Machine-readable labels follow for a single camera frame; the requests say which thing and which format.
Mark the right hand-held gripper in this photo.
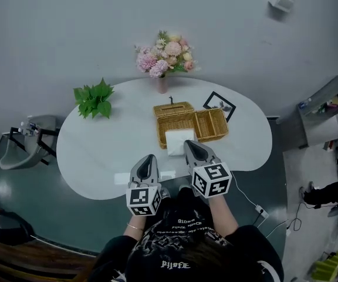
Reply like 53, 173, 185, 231
184, 140, 232, 199

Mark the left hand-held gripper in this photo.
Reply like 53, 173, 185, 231
125, 154, 162, 217

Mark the white napkin pack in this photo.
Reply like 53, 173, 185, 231
164, 128, 198, 157

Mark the wicker basket tray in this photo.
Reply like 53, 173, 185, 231
153, 100, 230, 150

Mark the person's left forearm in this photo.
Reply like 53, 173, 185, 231
123, 213, 146, 241

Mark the person's right forearm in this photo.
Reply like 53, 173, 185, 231
208, 195, 240, 236

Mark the white kidney-shaped table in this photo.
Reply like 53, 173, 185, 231
56, 78, 273, 201

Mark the person's black printed t-shirt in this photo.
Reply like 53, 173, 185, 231
89, 186, 284, 282

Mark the green leafy plant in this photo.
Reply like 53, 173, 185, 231
73, 77, 116, 119

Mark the pink flower bouquet in vase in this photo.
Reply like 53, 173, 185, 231
134, 30, 202, 94

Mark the small white bottles bundle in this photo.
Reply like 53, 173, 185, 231
21, 121, 40, 136

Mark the grey shelf cabinet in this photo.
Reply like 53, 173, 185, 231
296, 75, 338, 149

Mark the black bag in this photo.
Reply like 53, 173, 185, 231
0, 210, 35, 246

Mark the dark wooden bench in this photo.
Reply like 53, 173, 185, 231
0, 233, 99, 282

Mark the yellow-green foam block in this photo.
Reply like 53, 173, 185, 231
312, 250, 338, 278

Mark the white power strip with cable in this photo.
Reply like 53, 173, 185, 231
230, 172, 287, 237

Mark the black picture frame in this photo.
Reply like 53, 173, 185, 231
202, 91, 236, 122

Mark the black floor cable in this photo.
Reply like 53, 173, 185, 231
286, 201, 319, 231

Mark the grey chair with black frame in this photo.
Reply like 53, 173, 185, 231
0, 115, 61, 170

